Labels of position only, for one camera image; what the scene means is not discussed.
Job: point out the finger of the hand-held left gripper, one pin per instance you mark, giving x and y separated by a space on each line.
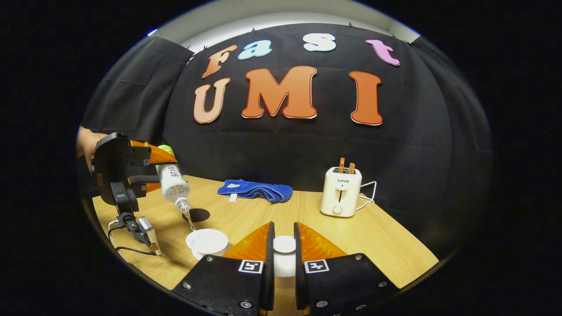
142 181
160 155

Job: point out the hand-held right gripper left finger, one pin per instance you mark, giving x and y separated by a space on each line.
269 263

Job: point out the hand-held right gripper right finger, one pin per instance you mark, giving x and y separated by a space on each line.
299 263

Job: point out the white teacup lid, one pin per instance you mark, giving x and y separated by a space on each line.
284 245

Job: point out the clear water bottle white label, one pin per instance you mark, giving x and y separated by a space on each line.
173 182

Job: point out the dark round coaster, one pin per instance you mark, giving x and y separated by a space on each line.
198 215

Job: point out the white teacup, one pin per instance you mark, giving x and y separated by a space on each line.
207 240

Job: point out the blue towel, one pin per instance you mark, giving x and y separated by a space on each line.
259 191

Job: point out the cream toaster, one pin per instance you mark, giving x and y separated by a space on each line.
340 193

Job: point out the black backdrop cloth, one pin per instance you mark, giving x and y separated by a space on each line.
285 149

